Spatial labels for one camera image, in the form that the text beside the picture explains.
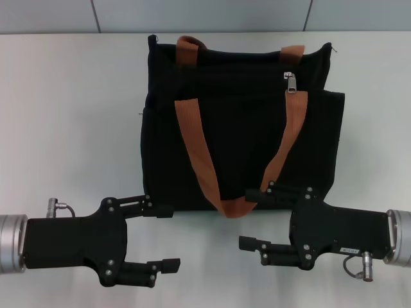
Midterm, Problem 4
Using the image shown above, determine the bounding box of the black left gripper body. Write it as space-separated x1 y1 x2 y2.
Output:
24 196 129 287

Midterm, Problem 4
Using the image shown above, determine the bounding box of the black food bag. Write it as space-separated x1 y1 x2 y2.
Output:
139 34 346 219

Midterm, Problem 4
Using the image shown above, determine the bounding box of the silver zipper pull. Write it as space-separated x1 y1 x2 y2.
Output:
282 71 299 96

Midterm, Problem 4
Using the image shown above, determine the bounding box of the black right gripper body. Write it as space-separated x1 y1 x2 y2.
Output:
288 187 394 270

